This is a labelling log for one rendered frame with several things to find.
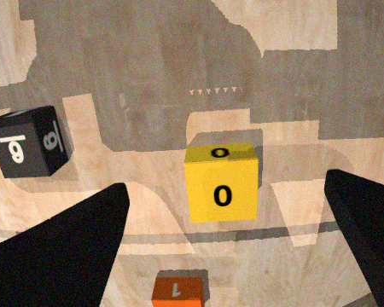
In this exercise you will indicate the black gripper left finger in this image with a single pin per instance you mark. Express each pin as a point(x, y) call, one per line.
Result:
point(66, 260)

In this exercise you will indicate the orange block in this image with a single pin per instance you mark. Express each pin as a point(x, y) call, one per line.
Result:
point(178, 292)

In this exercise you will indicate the black block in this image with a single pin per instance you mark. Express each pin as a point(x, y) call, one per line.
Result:
point(31, 144)

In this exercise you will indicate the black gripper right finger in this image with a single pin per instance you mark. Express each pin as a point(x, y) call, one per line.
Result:
point(358, 206)

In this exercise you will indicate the yellow block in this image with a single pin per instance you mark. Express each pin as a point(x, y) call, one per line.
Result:
point(222, 182)

